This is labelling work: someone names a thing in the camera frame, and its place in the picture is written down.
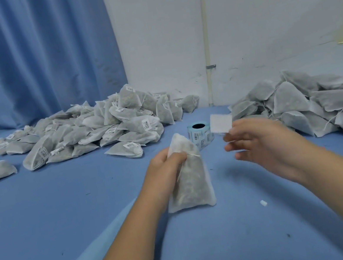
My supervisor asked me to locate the person's right hand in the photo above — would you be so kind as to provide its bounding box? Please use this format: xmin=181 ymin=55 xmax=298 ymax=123
xmin=219 ymin=106 xmax=321 ymax=196

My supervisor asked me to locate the person's left hand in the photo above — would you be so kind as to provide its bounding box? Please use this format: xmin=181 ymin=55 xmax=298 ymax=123
xmin=131 ymin=144 xmax=198 ymax=218

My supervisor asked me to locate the white herb sachet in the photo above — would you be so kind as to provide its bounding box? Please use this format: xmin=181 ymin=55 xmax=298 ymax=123
xmin=155 ymin=128 xmax=219 ymax=215

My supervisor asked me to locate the white peeled label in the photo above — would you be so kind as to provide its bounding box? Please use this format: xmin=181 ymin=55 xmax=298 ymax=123
xmin=207 ymin=110 xmax=236 ymax=138

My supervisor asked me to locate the pile of unlabelled herb bags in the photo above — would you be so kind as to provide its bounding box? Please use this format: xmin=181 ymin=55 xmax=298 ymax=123
xmin=223 ymin=59 xmax=343 ymax=181

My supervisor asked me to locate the blue label roll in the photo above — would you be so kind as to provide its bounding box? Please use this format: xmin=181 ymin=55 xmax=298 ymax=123
xmin=0 ymin=119 xmax=237 ymax=260

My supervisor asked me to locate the pile of labelled herb bags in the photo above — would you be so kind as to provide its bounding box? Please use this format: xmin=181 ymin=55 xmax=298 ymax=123
xmin=0 ymin=72 xmax=209 ymax=184

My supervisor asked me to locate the blue curtain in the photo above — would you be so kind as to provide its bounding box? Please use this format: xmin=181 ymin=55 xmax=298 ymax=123
xmin=0 ymin=0 xmax=134 ymax=132

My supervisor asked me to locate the white wall pipe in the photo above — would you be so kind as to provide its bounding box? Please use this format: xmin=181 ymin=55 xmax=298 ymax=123
xmin=191 ymin=0 xmax=228 ymax=108

